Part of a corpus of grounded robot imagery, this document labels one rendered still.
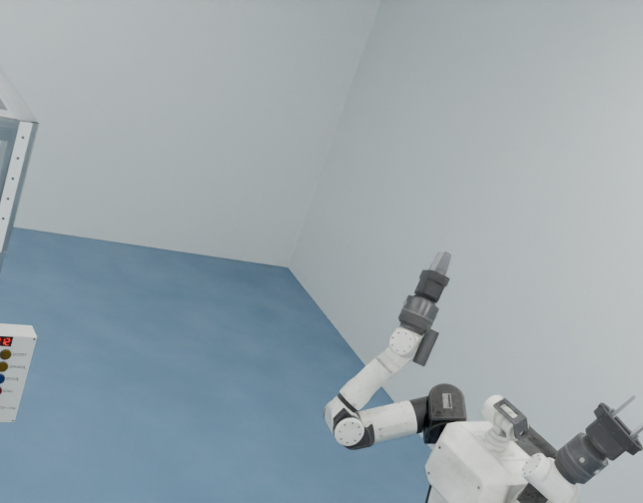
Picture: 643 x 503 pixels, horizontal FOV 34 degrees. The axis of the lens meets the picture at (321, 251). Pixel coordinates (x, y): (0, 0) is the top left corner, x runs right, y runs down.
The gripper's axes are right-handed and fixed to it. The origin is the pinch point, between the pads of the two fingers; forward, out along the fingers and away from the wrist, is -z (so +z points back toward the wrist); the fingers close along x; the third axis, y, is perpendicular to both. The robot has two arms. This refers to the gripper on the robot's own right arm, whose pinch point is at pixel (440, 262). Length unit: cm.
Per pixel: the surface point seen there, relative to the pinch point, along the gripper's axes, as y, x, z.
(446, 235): -60, -253, -45
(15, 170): 106, 7, 24
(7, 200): 105, 4, 31
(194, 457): 18, -183, 98
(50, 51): 166, -317, -51
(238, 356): 8, -280, 56
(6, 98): 116, -1, 9
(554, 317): -98, -169, -20
